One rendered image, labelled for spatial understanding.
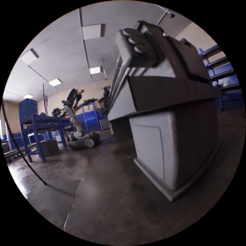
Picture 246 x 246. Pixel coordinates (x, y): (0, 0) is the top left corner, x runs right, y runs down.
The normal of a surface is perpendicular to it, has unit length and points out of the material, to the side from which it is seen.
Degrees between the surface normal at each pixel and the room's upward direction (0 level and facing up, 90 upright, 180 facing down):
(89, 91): 90
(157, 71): 90
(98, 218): 0
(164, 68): 90
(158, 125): 90
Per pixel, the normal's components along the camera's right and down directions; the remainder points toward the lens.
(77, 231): -0.23, -0.97
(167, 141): -0.95, 0.24
